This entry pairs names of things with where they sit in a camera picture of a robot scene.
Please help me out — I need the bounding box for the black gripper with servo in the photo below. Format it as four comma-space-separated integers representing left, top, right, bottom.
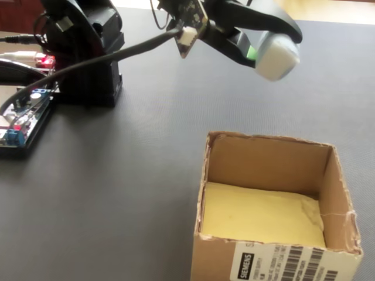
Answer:
204, 0, 304, 69

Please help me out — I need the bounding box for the white foam block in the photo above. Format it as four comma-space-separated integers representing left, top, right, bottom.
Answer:
254, 31, 301, 83

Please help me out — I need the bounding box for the open brown cardboard box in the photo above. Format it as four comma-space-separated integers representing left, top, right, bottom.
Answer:
190, 130, 364, 281

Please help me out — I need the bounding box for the yellow foam pad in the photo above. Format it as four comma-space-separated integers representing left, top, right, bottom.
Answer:
202, 181, 328, 250

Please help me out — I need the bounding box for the small red-lit controller board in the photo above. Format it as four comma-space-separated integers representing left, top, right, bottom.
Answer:
34, 53, 57, 70

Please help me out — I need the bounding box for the white barcode shipping label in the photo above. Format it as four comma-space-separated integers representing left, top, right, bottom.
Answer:
230, 241, 341, 281

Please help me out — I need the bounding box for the electronics controller board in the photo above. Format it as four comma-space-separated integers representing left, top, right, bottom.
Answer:
0, 87, 61, 160

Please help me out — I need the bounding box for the black curved band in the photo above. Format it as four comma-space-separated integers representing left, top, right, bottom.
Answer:
0, 57, 50, 89

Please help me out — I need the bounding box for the blue-terminal electronics board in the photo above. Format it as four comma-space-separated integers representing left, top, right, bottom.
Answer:
0, 86, 52, 148

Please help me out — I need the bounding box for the camera circuit board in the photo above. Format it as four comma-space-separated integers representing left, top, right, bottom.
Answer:
157, 0, 210, 59

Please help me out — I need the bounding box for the black braided camera cable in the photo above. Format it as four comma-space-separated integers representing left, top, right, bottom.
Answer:
0, 28, 185, 118

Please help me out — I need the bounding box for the black power plug cable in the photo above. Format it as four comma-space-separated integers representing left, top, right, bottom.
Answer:
0, 34, 45, 46

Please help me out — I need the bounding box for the white USB cable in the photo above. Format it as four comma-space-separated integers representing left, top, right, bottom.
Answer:
0, 50, 39, 61

